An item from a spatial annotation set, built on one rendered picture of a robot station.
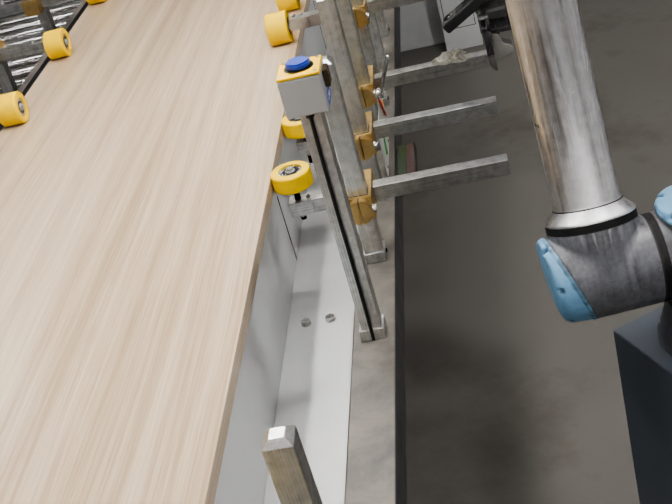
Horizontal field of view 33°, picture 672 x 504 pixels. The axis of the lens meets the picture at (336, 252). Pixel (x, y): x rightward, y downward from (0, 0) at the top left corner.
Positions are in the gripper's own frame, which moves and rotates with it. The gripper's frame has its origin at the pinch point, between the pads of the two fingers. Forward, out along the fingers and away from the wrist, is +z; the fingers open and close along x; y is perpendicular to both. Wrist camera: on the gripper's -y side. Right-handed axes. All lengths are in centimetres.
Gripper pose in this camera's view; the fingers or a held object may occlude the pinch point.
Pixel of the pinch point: (492, 65)
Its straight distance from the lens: 265.7
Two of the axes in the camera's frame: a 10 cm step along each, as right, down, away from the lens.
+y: 9.6, -2.0, -1.8
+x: 0.5, -5.1, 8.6
